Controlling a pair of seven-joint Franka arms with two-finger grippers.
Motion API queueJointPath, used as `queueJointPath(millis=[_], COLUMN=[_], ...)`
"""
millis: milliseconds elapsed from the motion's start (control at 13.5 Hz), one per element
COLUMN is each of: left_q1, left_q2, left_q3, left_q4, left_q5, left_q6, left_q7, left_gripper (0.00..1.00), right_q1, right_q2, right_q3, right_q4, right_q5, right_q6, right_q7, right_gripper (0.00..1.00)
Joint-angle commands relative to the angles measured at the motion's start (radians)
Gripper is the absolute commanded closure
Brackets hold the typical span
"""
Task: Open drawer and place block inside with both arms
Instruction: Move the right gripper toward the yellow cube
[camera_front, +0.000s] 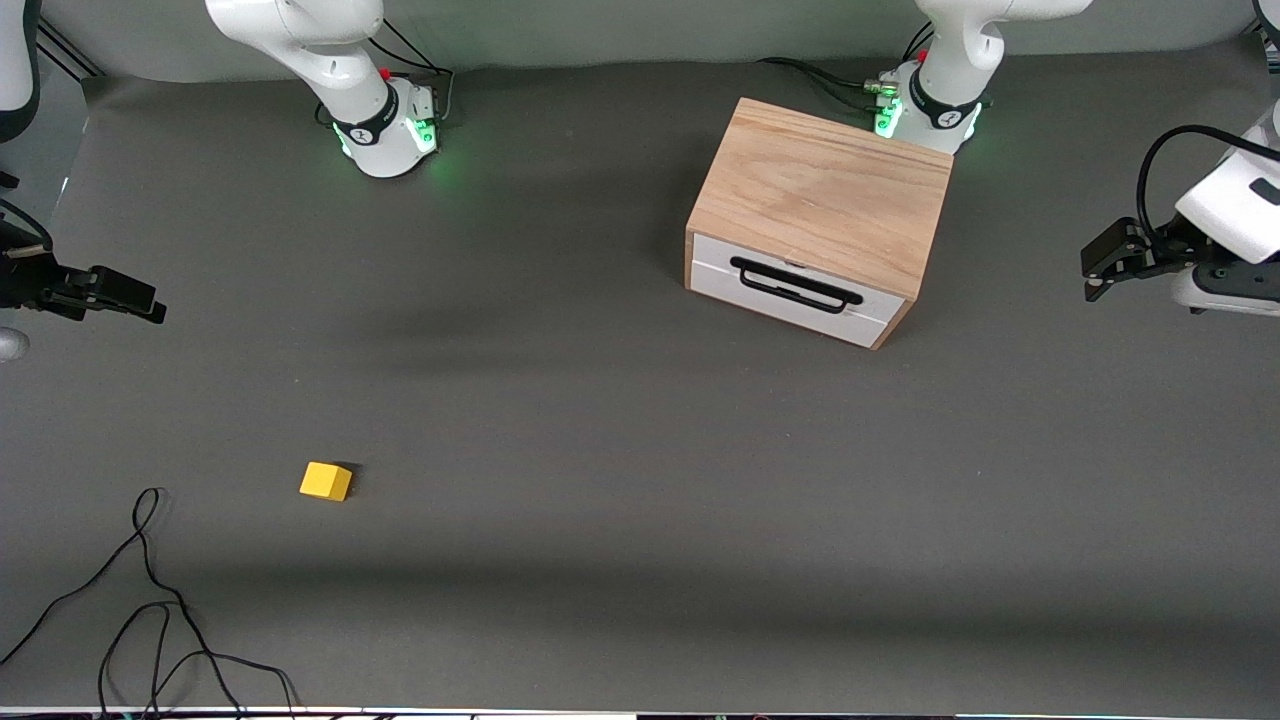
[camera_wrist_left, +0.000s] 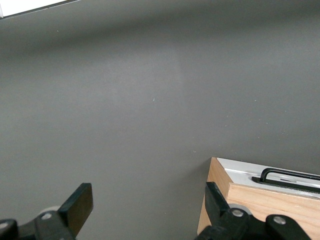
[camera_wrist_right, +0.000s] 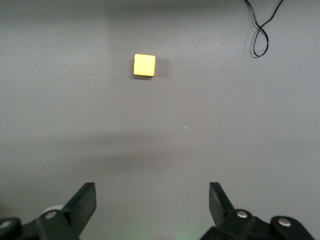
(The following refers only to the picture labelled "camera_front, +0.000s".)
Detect yellow wooden block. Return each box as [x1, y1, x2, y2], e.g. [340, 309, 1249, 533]
[299, 461, 354, 503]

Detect black metal drawer handle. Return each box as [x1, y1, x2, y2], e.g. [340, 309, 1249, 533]
[730, 257, 864, 315]

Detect white-fronted wooden drawer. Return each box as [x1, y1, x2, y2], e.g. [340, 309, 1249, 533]
[690, 232, 906, 348]

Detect light wooden drawer cabinet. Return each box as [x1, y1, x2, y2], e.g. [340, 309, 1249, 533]
[685, 97, 954, 351]

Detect dark grey table mat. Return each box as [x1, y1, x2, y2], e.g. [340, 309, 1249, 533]
[0, 40, 1280, 716]

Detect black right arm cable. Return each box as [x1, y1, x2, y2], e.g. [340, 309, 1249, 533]
[0, 198, 51, 251]

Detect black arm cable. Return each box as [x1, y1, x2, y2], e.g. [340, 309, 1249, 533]
[1140, 124, 1280, 241]
[0, 198, 51, 251]

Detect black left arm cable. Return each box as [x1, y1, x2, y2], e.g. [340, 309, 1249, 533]
[1140, 124, 1280, 241]

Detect black frame bars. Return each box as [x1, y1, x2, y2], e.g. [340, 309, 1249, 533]
[38, 18, 104, 79]

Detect loose thin black cable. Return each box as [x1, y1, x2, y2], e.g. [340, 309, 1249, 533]
[0, 487, 301, 719]

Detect black left base cables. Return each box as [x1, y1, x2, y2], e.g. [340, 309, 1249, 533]
[760, 20, 936, 113]

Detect black base cables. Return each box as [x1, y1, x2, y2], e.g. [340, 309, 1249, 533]
[315, 18, 456, 129]
[760, 20, 936, 113]

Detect black right base cables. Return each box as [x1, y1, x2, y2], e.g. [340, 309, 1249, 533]
[315, 18, 456, 129]

